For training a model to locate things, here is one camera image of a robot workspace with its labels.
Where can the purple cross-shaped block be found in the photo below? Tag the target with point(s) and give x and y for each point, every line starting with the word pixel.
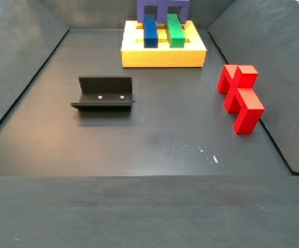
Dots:
pixel 163 5

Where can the yellow base board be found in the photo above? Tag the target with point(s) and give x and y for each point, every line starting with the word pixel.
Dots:
pixel 163 56

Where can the red cross-shaped block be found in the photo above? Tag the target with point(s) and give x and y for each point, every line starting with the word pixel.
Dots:
pixel 235 84

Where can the green rectangular block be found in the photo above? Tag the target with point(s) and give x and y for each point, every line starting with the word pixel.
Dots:
pixel 175 33

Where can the blue rectangular block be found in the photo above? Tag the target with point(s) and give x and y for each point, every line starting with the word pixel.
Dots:
pixel 150 31

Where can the black angle bracket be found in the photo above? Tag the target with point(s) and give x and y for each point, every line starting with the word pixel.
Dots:
pixel 105 93

